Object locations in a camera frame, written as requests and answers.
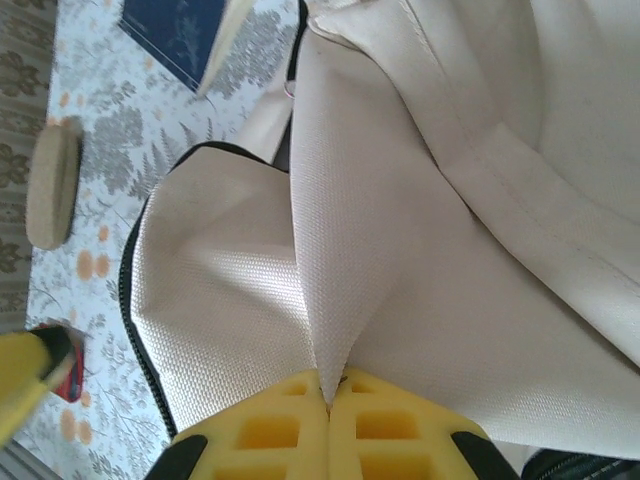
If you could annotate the small red notebook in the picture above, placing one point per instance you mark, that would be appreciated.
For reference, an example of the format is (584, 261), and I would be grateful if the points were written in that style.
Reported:
(74, 380)

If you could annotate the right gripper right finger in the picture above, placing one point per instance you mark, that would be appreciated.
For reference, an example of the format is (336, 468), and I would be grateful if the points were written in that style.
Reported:
(345, 440)

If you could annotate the beige pencil case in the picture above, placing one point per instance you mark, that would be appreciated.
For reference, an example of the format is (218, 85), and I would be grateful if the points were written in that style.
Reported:
(52, 185)

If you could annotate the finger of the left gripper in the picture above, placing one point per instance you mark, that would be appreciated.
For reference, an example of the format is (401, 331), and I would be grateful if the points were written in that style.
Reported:
(20, 370)

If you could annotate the beige fabric backpack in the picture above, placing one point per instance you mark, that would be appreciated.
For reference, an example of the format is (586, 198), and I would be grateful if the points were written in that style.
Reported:
(400, 225)

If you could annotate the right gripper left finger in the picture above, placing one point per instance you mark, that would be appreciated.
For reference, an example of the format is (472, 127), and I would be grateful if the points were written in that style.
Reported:
(310, 440)

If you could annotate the thick navy book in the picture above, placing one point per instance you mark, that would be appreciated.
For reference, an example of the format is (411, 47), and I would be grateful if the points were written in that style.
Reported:
(170, 30)

